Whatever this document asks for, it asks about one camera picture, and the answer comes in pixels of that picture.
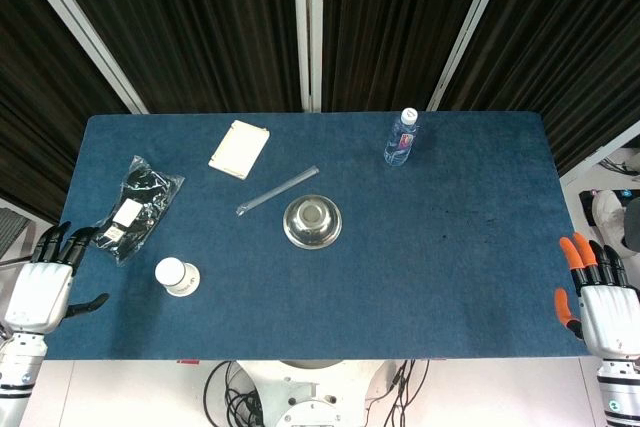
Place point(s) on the clear plastic water bottle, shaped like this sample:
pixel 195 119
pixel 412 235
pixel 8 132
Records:
pixel 400 144

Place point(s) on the black item in plastic bag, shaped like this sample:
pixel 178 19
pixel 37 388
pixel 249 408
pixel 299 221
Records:
pixel 140 202

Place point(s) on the stainless steel bowl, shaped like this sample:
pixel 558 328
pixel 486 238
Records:
pixel 312 223

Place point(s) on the red sticker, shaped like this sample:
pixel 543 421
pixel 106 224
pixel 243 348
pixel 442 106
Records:
pixel 187 361

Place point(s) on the clear plastic tube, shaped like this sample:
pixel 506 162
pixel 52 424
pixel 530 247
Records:
pixel 277 190

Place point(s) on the grey ribbed panel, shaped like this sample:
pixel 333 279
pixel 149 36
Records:
pixel 12 232

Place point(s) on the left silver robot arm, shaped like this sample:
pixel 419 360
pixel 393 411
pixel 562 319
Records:
pixel 17 372

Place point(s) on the white background equipment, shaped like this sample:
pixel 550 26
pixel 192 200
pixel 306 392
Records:
pixel 605 217

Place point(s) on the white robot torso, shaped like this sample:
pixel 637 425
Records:
pixel 310 397

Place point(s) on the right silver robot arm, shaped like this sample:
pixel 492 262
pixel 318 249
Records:
pixel 620 392

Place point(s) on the left white black-fingered robot hand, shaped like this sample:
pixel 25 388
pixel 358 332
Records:
pixel 37 292

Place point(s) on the white round container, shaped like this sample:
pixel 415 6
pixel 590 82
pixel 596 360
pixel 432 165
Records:
pixel 175 276

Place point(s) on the blue table cloth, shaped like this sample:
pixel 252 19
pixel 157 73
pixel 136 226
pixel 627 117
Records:
pixel 425 272

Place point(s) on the right white orange-fingered robot hand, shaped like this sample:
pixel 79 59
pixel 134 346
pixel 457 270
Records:
pixel 610 317

